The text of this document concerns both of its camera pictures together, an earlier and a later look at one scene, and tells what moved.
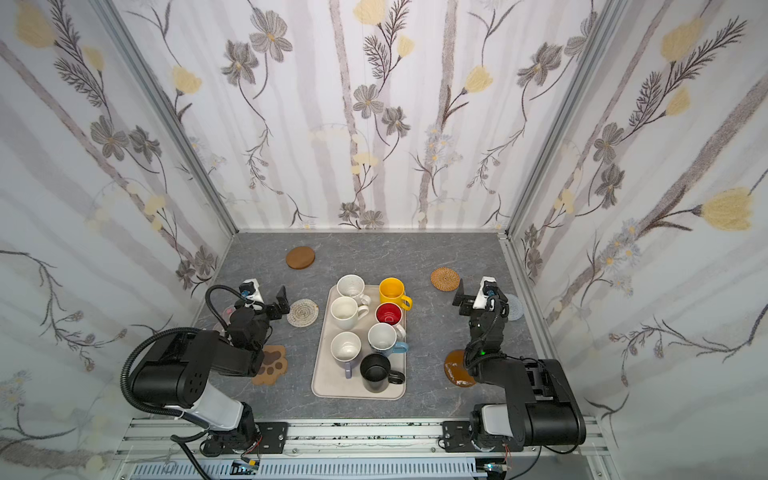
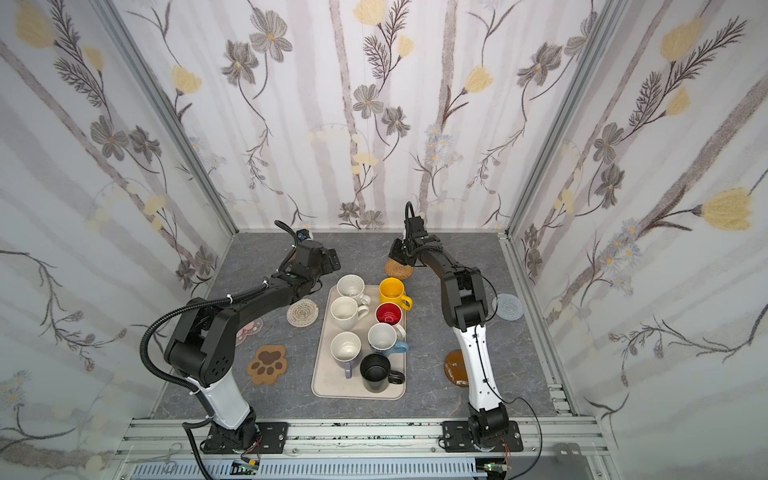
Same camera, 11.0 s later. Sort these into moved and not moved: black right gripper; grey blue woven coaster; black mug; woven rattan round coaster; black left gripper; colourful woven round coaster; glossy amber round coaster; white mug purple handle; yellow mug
Moved: woven rattan round coaster; black right gripper; black left gripper
Not moved: colourful woven round coaster; white mug purple handle; grey blue woven coaster; yellow mug; black mug; glossy amber round coaster
